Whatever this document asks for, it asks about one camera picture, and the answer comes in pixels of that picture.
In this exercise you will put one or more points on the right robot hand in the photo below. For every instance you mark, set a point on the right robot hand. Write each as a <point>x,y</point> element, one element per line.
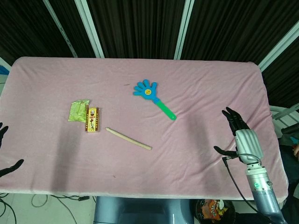
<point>248,144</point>

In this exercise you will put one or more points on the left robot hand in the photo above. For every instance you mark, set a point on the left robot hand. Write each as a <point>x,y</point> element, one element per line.
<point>4,168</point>

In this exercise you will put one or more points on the blue hand clapper toy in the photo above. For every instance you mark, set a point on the blue hand clapper toy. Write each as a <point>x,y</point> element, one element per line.
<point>151,95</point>

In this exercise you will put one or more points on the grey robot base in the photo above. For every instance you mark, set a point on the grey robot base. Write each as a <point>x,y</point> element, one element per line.
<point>142,211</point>

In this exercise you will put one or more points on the white metal rack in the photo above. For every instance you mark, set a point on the white metal rack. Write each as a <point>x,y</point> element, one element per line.
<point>283,114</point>

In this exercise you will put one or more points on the orange snack bag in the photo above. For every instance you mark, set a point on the orange snack bag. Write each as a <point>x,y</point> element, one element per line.
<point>215,210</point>

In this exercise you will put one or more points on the green snack packet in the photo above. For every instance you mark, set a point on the green snack packet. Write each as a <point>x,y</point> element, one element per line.
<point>78,110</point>

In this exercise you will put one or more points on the yellow red card box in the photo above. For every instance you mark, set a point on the yellow red card box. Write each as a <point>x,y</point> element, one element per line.
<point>93,120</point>

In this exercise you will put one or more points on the pink table cloth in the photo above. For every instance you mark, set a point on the pink table cloth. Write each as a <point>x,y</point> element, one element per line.
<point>140,140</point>

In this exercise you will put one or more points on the beige wooden stick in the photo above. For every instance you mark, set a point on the beige wooden stick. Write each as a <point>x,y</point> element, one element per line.
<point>128,138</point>

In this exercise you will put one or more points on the white partition frame post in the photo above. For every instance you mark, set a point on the white partition frame post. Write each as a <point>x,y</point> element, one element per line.
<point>279,51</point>
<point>90,28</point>
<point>60,28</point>
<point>184,29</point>

